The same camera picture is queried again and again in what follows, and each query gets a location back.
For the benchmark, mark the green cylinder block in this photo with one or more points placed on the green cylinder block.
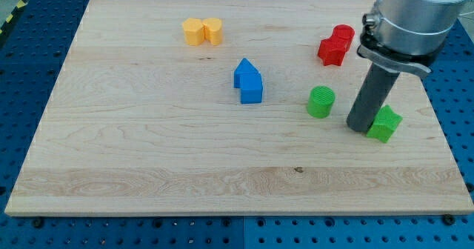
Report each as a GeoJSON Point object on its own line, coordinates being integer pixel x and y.
{"type": "Point", "coordinates": [320, 102]}

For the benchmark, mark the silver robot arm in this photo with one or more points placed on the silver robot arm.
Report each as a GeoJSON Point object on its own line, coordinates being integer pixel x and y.
{"type": "Point", "coordinates": [407, 35]}

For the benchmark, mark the blue cube block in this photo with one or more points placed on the blue cube block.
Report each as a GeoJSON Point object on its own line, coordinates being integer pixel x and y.
{"type": "Point", "coordinates": [251, 87]}

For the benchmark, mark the blue triangle block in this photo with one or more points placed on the blue triangle block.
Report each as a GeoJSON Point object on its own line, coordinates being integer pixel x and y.
{"type": "Point", "coordinates": [244, 67]}

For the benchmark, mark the wooden board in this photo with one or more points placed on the wooden board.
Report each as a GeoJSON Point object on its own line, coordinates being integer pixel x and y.
{"type": "Point", "coordinates": [140, 123]}

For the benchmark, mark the yellow heart block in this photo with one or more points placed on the yellow heart block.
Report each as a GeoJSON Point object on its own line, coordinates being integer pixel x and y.
{"type": "Point", "coordinates": [213, 30]}

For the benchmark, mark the yellow hexagon block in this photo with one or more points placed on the yellow hexagon block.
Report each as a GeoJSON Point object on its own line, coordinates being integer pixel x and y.
{"type": "Point", "coordinates": [193, 31]}

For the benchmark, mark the red star block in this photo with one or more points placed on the red star block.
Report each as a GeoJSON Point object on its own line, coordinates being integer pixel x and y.
{"type": "Point", "coordinates": [332, 51]}

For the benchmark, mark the red cylinder block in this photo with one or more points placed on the red cylinder block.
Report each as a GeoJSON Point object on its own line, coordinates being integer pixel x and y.
{"type": "Point", "coordinates": [343, 34]}

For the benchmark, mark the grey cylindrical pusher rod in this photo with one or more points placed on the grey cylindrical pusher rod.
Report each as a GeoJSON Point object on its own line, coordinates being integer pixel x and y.
{"type": "Point", "coordinates": [375, 89]}

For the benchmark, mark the green star block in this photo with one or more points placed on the green star block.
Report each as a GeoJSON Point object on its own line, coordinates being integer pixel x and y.
{"type": "Point", "coordinates": [384, 125]}

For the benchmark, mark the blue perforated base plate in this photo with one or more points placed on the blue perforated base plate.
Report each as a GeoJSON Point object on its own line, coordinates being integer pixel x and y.
{"type": "Point", "coordinates": [35, 45]}

